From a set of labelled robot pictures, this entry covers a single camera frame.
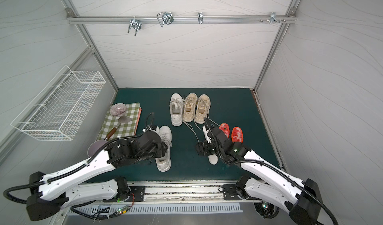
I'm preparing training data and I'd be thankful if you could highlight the metal clip hook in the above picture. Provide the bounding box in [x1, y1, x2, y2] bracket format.
[197, 12, 203, 24]

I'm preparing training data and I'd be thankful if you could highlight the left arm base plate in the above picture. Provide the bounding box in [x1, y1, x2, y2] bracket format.
[102, 186, 145, 203]

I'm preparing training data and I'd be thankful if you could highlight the white wire basket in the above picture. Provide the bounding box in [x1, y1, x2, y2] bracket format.
[11, 65, 106, 141]

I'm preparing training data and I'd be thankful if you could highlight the white foam insole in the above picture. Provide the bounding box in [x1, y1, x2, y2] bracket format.
[208, 154, 218, 165]

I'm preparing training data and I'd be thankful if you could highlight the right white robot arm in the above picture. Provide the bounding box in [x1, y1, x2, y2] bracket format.
[196, 124, 338, 225]

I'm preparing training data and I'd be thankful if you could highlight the metal u-bolt hook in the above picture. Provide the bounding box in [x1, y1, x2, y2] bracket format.
[157, 12, 174, 27]
[128, 18, 142, 36]

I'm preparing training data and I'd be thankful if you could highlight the red orange insole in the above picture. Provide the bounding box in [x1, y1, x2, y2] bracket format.
[219, 123, 230, 138]

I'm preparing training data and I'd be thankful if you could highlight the white sneaker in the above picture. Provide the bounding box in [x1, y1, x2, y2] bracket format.
[156, 126, 172, 172]
[169, 93, 184, 126]

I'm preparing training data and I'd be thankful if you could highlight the metal crossbar rail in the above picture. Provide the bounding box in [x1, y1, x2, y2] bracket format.
[67, 14, 298, 24]

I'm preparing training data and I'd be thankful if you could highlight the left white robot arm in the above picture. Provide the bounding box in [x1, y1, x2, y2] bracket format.
[3, 131, 168, 221]

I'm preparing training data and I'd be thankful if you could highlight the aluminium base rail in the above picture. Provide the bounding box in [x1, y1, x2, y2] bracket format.
[59, 181, 306, 206]

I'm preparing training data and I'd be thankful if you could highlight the metal bracket hook right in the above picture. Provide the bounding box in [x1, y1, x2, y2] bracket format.
[259, 12, 286, 24]

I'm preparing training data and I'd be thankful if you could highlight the metal U-bolt hook middle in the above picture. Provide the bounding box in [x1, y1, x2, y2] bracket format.
[157, 12, 174, 27]

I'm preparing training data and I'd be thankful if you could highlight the white slotted cable duct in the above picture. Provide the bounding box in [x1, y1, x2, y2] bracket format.
[77, 203, 243, 216]

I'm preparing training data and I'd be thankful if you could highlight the white sneaker front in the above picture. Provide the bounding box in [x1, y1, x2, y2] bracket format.
[169, 93, 184, 126]

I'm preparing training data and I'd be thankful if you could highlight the purple saucepan wooden handle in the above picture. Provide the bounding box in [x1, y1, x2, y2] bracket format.
[87, 123, 121, 157]

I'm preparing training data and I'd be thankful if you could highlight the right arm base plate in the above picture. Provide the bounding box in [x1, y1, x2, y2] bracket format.
[218, 184, 249, 201]

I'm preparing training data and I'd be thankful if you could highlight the green checkered cloth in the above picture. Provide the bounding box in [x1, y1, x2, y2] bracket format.
[97, 102, 142, 140]

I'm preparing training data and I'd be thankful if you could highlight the metal U-bolt hook left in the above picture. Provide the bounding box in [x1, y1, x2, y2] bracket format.
[128, 18, 142, 36]

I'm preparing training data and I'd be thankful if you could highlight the beige lace sneaker with laces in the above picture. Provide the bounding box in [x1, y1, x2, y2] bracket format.
[194, 94, 218, 126]

